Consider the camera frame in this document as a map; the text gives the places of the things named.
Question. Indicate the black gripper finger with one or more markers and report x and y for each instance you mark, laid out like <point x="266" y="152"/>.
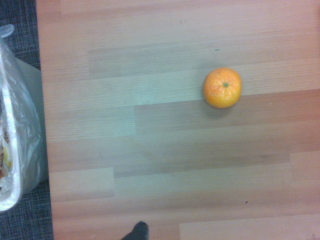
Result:
<point x="139" y="231"/>

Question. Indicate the orange tangerine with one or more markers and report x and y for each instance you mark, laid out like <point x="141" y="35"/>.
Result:
<point x="222" y="87"/>

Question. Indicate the white plastic trash bin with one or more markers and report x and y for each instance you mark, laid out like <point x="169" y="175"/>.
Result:
<point x="32" y="125"/>

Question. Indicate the bin with clear plastic bag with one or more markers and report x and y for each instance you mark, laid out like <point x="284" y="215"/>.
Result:
<point x="15" y="105"/>

